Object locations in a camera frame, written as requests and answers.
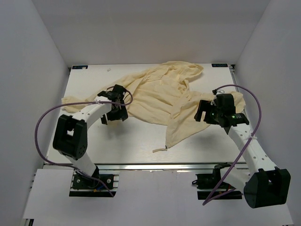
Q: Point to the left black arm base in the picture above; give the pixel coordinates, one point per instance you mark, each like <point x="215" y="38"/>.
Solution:
<point x="84" y="187"/>

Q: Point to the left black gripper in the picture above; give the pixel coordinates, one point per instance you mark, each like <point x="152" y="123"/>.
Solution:
<point x="121" y="114"/>

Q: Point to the blue corner label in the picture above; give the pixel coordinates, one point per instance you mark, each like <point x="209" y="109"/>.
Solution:
<point x="79" y="67"/>
<point x="219" y="65"/>

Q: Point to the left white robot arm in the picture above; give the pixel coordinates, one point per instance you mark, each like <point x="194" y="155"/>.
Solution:
<point x="70" y="137"/>

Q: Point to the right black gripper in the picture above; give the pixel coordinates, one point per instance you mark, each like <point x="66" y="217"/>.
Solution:
<point x="204" y="106"/>

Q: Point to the cream yellow jacket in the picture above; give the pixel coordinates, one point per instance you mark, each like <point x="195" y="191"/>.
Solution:
<point x="161" y="95"/>

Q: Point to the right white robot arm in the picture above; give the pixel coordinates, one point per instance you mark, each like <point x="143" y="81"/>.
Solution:
<point x="266" y="184"/>

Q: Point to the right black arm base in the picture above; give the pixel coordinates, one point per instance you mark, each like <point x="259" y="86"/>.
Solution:
<point x="205" y="183"/>

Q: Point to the right blue corner label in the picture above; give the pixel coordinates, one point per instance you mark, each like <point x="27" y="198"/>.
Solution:
<point x="219" y="65"/>

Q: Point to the left blue corner label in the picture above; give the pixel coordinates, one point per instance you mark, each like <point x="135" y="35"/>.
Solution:
<point x="79" y="67"/>

